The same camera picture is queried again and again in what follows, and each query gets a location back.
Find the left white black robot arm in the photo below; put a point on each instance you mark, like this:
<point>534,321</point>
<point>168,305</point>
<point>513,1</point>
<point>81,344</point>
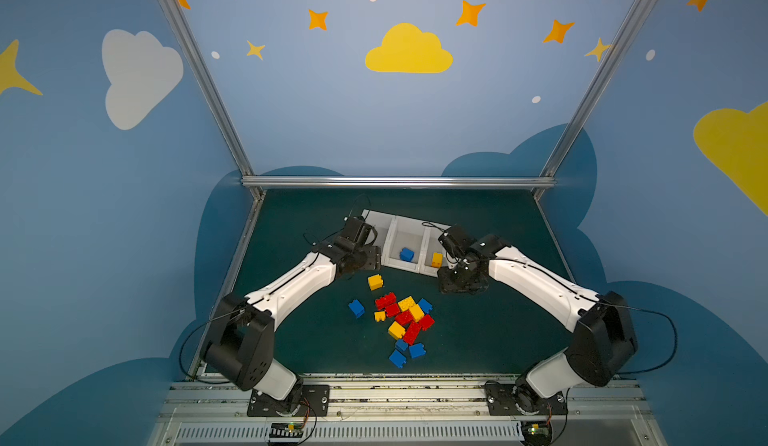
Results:
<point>240,340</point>

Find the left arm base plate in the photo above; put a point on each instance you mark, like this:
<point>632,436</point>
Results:
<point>301,400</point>

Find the aluminium frame left post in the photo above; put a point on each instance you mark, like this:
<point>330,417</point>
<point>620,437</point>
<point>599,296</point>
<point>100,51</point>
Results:
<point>175,16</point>

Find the circuit board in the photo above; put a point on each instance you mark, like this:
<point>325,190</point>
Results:
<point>290,433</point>
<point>536,434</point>

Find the aluminium frame post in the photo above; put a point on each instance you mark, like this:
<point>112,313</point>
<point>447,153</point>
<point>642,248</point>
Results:
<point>175,16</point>
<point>622,42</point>

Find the right circuit board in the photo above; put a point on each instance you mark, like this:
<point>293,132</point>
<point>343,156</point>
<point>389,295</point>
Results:
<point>536,434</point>

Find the aluminium front rail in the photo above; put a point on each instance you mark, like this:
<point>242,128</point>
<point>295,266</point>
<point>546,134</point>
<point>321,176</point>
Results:
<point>399,409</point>

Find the yellow lego brick studs up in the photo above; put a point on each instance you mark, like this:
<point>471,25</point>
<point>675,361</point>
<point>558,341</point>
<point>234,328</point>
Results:
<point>406,304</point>

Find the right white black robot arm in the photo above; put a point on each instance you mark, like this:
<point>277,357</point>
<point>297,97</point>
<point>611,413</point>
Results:
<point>603,338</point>

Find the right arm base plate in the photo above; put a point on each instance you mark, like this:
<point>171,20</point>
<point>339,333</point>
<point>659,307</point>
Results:
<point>507,399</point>

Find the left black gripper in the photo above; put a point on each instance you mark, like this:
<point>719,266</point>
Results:
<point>369,257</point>

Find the yellow lego brick top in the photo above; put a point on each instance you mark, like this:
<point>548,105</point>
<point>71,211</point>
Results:
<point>375,282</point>

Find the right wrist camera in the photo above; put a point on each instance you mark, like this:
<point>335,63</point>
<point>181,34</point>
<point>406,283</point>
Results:
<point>456,241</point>

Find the white three-compartment bin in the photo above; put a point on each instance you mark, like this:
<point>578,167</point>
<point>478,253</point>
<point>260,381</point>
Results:
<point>408,244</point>

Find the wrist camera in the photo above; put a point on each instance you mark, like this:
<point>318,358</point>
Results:
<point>357,233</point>
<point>456,241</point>

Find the red long lego brick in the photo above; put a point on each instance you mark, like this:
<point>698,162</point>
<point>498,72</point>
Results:
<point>412,334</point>

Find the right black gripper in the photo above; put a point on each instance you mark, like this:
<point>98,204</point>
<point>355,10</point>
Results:
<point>459,279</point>

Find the left circuit board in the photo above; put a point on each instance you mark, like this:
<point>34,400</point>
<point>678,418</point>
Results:
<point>290,433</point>

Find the aluminium frame back bar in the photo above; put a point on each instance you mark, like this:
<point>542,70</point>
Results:
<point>436,183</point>

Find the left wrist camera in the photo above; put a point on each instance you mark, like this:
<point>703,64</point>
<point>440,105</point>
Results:
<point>357,233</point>

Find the aluminium frame right post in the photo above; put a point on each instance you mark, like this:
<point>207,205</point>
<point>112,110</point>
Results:
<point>622,42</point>

